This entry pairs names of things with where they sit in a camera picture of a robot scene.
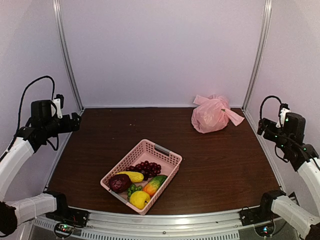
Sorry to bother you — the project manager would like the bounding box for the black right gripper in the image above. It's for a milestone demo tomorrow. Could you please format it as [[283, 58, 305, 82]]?
[[257, 118, 291, 152]]

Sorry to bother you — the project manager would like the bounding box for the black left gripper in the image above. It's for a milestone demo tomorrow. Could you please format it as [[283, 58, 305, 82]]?
[[42, 112, 81, 138]]

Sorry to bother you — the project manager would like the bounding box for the pink plastic bag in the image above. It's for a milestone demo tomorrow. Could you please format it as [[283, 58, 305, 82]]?
[[191, 95, 245, 134]]

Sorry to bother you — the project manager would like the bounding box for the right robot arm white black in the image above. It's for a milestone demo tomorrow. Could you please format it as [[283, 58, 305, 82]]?
[[256, 112, 320, 240]]

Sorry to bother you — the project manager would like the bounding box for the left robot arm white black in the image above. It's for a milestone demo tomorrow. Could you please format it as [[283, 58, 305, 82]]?
[[0, 97, 81, 238]]

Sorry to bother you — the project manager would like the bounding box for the dark purple mangosteen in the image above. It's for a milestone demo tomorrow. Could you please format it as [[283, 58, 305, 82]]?
[[108, 174, 132, 194]]

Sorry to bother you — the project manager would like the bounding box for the pink plastic basket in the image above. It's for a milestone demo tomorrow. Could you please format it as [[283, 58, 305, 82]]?
[[100, 139, 183, 216]]

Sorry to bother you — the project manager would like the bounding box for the yellow starfruit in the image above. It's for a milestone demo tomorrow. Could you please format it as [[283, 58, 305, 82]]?
[[117, 171, 145, 183]]

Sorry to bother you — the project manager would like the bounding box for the green grape bunch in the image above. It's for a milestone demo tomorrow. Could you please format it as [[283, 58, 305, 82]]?
[[127, 183, 143, 201]]

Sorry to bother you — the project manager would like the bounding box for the red grape bunch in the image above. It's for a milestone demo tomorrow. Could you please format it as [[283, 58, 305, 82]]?
[[126, 160, 162, 179]]

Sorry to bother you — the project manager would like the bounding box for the green orange mango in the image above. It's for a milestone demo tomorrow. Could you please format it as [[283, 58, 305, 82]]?
[[142, 175, 168, 197]]

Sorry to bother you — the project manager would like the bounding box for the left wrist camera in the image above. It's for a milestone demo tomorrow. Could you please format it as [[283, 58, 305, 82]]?
[[51, 94, 64, 119]]

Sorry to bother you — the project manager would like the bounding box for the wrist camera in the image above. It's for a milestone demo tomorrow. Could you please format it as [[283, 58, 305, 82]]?
[[51, 94, 64, 119], [276, 103, 291, 128]]

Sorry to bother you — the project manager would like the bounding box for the left black cable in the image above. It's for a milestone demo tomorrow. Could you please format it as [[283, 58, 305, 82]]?
[[15, 75, 60, 151]]

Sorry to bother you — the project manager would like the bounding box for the black cable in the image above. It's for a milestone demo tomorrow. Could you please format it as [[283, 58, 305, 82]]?
[[258, 95, 284, 126], [15, 75, 60, 151]]

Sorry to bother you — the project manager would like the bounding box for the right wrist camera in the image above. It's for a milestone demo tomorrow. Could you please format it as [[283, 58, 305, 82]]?
[[276, 103, 291, 128]]

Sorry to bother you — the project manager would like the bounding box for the right black cable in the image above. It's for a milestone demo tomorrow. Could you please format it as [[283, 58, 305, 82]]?
[[258, 95, 284, 126]]

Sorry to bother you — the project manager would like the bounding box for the right aluminium frame post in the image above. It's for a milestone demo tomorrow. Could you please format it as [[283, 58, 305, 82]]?
[[242, 0, 273, 112]]

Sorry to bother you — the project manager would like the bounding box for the aluminium frame post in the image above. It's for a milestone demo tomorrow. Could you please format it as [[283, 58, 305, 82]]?
[[242, 0, 273, 112], [52, 0, 85, 112]]

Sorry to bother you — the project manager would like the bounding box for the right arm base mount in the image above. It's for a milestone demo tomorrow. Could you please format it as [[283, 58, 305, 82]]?
[[239, 206, 286, 239]]

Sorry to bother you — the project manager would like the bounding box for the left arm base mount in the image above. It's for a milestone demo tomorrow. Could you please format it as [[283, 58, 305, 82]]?
[[45, 207, 89, 239]]

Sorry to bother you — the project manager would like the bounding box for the front aluminium rail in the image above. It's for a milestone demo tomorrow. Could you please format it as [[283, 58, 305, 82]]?
[[24, 197, 308, 240]]

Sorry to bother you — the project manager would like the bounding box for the left aluminium frame post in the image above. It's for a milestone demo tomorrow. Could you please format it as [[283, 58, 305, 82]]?
[[52, 0, 85, 112]]

